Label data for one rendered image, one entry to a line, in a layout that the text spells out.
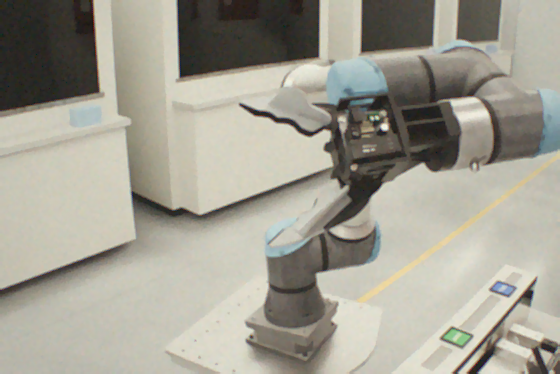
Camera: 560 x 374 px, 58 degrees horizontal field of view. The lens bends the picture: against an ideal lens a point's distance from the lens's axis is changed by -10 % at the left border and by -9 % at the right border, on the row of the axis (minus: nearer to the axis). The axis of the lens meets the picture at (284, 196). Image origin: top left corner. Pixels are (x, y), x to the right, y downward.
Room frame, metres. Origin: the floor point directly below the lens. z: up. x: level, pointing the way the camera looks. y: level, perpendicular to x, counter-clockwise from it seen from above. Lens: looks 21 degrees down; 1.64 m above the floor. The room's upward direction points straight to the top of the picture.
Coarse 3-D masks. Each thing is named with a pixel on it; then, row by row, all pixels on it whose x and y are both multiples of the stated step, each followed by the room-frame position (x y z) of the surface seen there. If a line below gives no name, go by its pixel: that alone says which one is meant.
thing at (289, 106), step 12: (276, 96) 0.54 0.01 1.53; (288, 96) 0.53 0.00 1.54; (300, 96) 0.52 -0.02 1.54; (252, 108) 0.55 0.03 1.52; (264, 108) 0.55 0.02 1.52; (276, 108) 0.55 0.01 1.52; (288, 108) 0.55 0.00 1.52; (300, 108) 0.54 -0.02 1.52; (312, 108) 0.53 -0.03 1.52; (276, 120) 0.55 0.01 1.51; (288, 120) 0.55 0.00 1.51; (300, 120) 0.55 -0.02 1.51; (312, 120) 0.55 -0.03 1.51; (324, 120) 0.54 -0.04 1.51; (300, 132) 0.55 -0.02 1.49; (312, 132) 0.54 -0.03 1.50
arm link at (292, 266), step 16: (288, 224) 1.16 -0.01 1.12; (320, 240) 1.12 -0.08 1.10; (272, 256) 1.10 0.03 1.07; (288, 256) 1.09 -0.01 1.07; (304, 256) 1.09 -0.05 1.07; (320, 256) 1.10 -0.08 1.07; (272, 272) 1.11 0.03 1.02; (288, 272) 1.09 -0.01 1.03; (304, 272) 1.09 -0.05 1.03; (320, 272) 1.12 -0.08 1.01; (288, 288) 1.09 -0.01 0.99
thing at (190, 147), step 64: (128, 0) 4.03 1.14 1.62; (192, 0) 3.92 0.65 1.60; (256, 0) 4.39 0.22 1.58; (320, 0) 4.97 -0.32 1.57; (128, 64) 4.06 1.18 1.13; (192, 64) 3.91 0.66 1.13; (256, 64) 4.38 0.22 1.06; (128, 128) 4.11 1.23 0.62; (192, 128) 3.66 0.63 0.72; (256, 128) 4.07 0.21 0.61; (192, 192) 3.69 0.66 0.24; (256, 192) 4.06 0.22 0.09
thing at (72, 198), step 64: (0, 0) 2.93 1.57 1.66; (64, 0) 3.21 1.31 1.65; (0, 64) 2.89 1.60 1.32; (64, 64) 3.18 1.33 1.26; (0, 128) 2.85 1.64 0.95; (64, 128) 3.02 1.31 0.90; (0, 192) 2.60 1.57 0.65; (64, 192) 2.89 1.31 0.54; (128, 192) 3.22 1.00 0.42; (0, 256) 2.55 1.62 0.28; (64, 256) 2.84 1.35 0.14
